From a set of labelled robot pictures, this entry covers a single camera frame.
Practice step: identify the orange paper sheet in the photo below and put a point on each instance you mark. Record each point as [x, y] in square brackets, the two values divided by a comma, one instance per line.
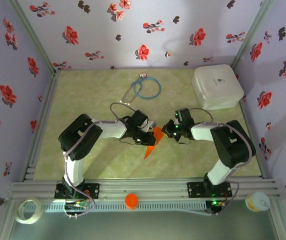
[159, 135]

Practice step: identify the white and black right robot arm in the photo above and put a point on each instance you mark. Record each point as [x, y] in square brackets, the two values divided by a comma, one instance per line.
[220, 175]

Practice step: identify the blue tube stethoscope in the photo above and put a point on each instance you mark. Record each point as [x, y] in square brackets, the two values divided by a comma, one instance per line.
[142, 74]

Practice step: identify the white lidded plastic box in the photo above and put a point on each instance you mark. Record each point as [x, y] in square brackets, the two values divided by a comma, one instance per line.
[217, 85]

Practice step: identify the orange plastic cap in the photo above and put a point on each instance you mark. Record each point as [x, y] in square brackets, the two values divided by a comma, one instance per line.
[131, 200]

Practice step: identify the yellow-white tape roll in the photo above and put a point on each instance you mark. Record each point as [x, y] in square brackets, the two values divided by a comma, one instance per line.
[258, 201]

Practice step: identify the clear tape roll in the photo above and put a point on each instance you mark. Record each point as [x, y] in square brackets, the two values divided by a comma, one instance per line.
[28, 221]

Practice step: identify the aluminium mounting rail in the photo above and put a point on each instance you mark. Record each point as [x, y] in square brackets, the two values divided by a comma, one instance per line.
[145, 187]

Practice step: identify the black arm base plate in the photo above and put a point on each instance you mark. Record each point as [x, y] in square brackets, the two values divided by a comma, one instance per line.
[195, 190]
[92, 188]

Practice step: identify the aluminium side rail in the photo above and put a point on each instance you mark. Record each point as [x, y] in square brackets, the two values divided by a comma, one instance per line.
[256, 150]
[44, 112]

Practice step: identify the aluminium frame post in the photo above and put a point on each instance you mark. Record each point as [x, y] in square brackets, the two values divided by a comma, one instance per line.
[253, 32]
[4, 225]
[34, 37]
[281, 225]

